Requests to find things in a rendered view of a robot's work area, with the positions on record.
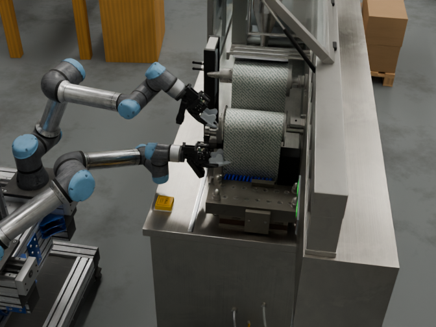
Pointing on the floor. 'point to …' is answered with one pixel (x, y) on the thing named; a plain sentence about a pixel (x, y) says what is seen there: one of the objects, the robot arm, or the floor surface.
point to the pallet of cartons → (384, 36)
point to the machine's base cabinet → (220, 284)
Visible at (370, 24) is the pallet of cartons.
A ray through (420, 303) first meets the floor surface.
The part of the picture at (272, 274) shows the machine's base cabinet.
